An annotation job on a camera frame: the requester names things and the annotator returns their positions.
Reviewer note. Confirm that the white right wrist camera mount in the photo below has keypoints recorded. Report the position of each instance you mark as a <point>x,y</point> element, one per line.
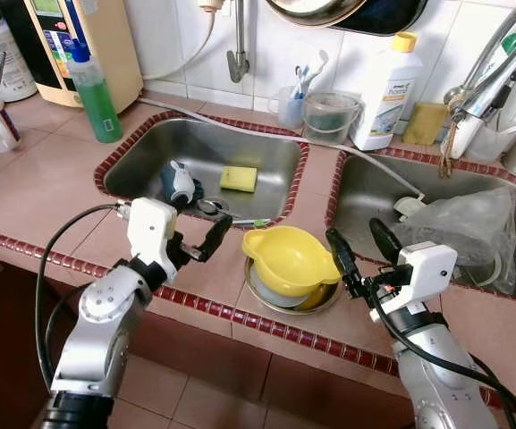
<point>427,268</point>

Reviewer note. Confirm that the blue mug white figure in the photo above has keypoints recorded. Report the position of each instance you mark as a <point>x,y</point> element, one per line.
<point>179,183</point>

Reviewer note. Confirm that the clear plastic bag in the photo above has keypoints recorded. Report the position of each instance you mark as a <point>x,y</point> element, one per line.
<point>468,232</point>

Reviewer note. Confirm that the large steel sink basin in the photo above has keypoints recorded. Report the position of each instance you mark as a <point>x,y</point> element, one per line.
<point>369,197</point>

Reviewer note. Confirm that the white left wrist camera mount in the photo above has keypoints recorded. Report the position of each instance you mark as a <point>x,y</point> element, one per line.
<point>150,232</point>

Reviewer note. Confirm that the bright yellow sponge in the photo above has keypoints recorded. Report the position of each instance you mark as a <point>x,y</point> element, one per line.
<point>238,179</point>

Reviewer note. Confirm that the dark blue frying pan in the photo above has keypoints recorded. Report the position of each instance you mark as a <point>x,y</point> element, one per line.
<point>396,18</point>

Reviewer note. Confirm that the yellow plastic bowl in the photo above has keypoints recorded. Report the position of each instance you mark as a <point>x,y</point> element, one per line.
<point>284,259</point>

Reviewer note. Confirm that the white toothpaste tube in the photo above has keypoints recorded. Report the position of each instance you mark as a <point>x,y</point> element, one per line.
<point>317,64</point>

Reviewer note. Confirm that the white bottle green cap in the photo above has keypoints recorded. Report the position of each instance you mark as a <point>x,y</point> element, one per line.
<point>465,138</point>

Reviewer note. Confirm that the clear plastic jug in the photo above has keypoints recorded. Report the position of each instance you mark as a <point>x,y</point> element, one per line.
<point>494,141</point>

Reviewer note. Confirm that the mustard yellow sponge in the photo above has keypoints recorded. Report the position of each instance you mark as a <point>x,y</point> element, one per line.
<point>425,123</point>

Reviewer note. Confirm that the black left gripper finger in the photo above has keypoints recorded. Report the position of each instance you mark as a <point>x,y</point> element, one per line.
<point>190,210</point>
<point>219,237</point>

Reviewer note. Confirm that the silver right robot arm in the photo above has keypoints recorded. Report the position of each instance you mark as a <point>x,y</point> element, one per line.
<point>436,384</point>

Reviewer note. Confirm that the steel wall tap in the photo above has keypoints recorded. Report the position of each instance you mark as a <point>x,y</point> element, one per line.
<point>238,67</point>

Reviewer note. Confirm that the clear container green scrubber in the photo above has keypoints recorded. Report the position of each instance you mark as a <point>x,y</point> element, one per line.
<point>331,121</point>

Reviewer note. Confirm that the steel wok pan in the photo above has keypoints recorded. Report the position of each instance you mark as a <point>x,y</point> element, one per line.
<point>316,11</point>

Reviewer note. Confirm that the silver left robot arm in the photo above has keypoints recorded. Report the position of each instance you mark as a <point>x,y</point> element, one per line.
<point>105,331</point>

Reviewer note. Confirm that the green dish soap bottle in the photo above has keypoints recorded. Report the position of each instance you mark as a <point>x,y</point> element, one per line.
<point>101,112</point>

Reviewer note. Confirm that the blue white toothbrush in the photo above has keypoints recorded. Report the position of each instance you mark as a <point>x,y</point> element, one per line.
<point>300,80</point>

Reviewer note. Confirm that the chrome sink faucet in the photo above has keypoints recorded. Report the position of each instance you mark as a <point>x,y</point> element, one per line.
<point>494,85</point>

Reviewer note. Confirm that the small steel sink basin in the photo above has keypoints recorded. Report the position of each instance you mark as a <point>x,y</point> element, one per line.
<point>150,161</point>

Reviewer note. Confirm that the beige water ionizer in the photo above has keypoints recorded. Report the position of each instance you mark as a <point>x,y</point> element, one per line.
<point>105,54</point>

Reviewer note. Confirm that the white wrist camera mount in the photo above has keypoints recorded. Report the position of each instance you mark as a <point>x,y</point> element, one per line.
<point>150,232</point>
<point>427,268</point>

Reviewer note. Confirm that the clear plastic toothbrush cup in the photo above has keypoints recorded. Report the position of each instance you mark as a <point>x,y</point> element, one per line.
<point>289,112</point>

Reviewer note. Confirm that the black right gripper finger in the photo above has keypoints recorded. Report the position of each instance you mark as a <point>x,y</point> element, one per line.
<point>342,259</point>
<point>384,239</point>

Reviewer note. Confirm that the white detergent bottle yellow cap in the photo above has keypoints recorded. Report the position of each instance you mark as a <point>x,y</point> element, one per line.
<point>387,98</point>

